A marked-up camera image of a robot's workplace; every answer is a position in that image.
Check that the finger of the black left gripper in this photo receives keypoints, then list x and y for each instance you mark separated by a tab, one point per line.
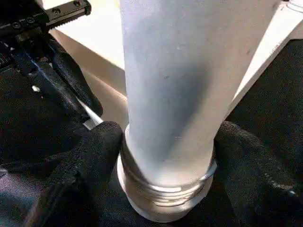
75	80

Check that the black mat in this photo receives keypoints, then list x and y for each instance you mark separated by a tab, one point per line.
279	94

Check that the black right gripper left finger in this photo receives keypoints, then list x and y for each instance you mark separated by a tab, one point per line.
80	184

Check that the white plastic table top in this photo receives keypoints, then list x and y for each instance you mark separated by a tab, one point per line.
102	38

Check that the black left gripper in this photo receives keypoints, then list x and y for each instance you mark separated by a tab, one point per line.
28	16

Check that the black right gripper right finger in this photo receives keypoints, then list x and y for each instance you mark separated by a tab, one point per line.
260	184

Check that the white plastic table leg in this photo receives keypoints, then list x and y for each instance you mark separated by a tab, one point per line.
180	71

